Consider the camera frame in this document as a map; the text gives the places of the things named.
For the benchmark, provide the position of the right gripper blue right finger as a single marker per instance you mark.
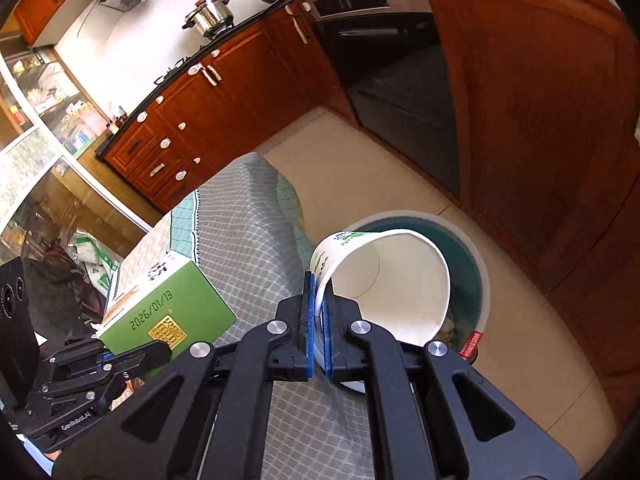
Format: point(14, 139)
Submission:
point(326, 331)

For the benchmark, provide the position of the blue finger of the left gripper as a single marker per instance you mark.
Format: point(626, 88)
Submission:
point(141, 360)

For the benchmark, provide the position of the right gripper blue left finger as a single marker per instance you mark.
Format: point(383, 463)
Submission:
point(309, 304)

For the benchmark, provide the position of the green white biscuit box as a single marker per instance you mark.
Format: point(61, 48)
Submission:
point(172, 301)

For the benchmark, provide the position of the white floral paper cup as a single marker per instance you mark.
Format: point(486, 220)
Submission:
point(399, 279)

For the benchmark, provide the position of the teal white trash bin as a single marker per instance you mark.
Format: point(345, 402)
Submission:
point(469, 303)

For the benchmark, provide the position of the white green plastic bag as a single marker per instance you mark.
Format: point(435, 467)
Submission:
point(99, 262)

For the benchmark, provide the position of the glass sliding door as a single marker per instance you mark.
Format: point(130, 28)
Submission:
point(50, 187)

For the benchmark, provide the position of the black built-in oven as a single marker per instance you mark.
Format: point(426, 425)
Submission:
point(389, 59)

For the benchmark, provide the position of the steel pressure cooker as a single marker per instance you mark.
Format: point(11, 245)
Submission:
point(210, 18)

